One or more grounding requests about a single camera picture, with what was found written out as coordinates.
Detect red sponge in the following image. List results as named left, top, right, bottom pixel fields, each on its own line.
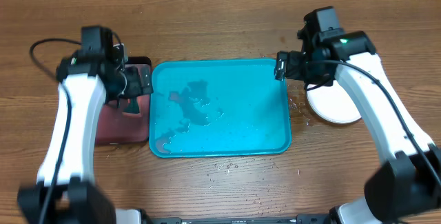
left=122, top=98, right=141, bottom=117

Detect dark tray with red water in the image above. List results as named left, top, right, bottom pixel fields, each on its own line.
left=95, top=56, right=153, bottom=145

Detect white pink plate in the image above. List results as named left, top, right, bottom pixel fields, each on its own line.
left=306, top=80, right=361, bottom=125

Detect teal plastic tray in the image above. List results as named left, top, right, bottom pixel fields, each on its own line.
left=149, top=58, right=292, bottom=159

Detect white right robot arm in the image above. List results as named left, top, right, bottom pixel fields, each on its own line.
left=274, top=31, right=440, bottom=223

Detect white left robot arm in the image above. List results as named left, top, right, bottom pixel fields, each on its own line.
left=17, top=57, right=152, bottom=223

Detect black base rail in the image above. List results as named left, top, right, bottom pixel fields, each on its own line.
left=152, top=214, right=331, bottom=224

